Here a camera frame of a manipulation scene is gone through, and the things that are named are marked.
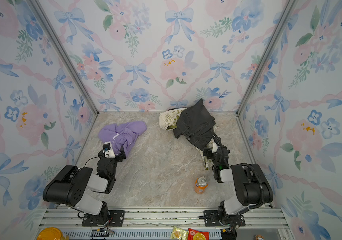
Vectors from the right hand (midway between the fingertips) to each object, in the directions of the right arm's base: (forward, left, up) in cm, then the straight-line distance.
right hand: (213, 143), depth 94 cm
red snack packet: (-46, +14, -6) cm, 49 cm away
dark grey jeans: (+13, +10, +3) cm, 17 cm away
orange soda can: (-26, +11, +3) cm, 29 cm away
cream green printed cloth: (+21, +30, -2) cm, 37 cm away
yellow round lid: (-48, +76, +3) cm, 89 cm away
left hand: (-5, +60, +5) cm, 60 cm away
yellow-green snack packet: (-46, +22, -5) cm, 51 cm away
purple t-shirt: (+5, +57, +1) cm, 57 cm away
